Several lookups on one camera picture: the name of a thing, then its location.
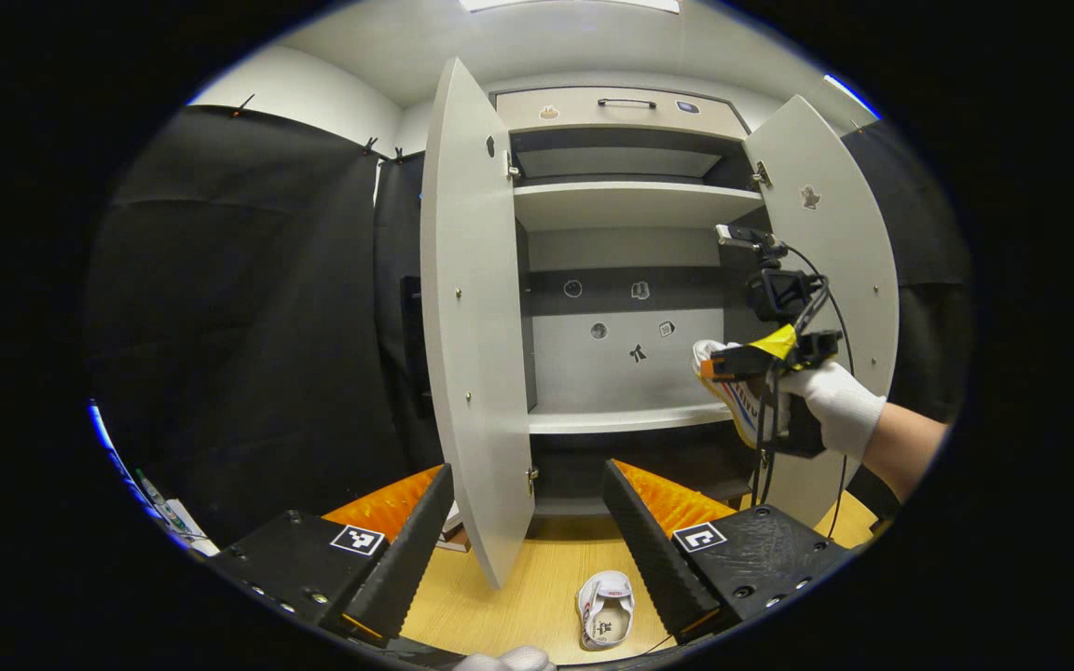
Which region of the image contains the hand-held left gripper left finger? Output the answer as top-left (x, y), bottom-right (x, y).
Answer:
top-left (206, 464), bottom-right (456, 644)

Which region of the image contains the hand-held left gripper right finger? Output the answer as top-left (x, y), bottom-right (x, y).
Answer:
top-left (602, 460), bottom-right (855, 644)

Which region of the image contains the white shoe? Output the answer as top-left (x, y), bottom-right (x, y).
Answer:
top-left (693, 339), bottom-right (790, 450)
top-left (577, 570), bottom-right (636, 650)

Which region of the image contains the grey cabinet door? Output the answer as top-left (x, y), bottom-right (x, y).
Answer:
top-left (742, 95), bottom-right (902, 527)
top-left (420, 58), bottom-right (538, 590)

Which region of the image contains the grey cabinet drawer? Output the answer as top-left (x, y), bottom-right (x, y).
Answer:
top-left (497, 87), bottom-right (750, 141)

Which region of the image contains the stack of books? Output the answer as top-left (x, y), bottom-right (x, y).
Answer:
top-left (439, 503), bottom-right (473, 553)

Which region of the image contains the black backdrop cloth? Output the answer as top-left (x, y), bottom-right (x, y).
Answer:
top-left (80, 104), bottom-right (971, 551)

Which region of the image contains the wide ceiling light panel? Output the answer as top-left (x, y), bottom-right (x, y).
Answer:
top-left (460, 0), bottom-right (681, 14)

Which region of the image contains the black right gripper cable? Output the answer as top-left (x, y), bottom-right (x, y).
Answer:
top-left (750, 244), bottom-right (860, 543)

